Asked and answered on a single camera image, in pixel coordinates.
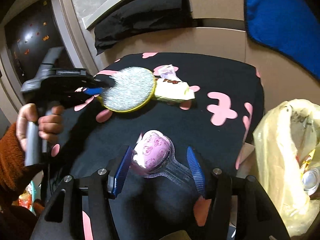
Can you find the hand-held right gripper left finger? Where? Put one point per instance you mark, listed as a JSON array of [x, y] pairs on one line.
[[120, 172]]

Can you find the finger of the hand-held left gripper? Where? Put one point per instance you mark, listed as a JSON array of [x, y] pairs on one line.
[[106, 83], [93, 91]]

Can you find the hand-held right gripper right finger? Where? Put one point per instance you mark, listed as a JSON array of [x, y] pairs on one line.
[[196, 170]]

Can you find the yellow snack packet silver lining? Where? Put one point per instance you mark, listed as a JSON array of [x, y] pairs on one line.
[[130, 87]]

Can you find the pink panda print packet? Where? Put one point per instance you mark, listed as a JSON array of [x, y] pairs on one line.
[[155, 152]]

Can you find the pale yellow plastic bag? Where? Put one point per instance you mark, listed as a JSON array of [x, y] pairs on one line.
[[277, 155]]

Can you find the person's left hand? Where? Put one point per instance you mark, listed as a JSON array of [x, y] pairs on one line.
[[50, 126]]

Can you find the black board with stickers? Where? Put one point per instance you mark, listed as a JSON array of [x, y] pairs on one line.
[[32, 35]]

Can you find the small clear pink wrapper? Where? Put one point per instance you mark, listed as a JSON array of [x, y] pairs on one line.
[[168, 71]]

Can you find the cream printed wrapper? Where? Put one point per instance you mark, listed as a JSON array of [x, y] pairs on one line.
[[172, 91]]

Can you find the dark cloth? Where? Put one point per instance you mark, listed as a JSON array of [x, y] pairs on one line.
[[140, 17]]

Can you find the black cloth with pink print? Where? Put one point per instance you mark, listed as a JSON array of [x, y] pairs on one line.
[[220, 85]]

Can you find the teal plastic item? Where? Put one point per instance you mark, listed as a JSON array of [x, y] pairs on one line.
[[31, 187]]

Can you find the silver can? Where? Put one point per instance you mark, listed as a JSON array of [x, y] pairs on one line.
[[311, 181]]

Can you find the beige cardboard box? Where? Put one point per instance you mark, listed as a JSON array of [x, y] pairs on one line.
[[215, 0]]

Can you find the blue towel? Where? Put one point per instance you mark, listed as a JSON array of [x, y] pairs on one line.
[[280, 12]]

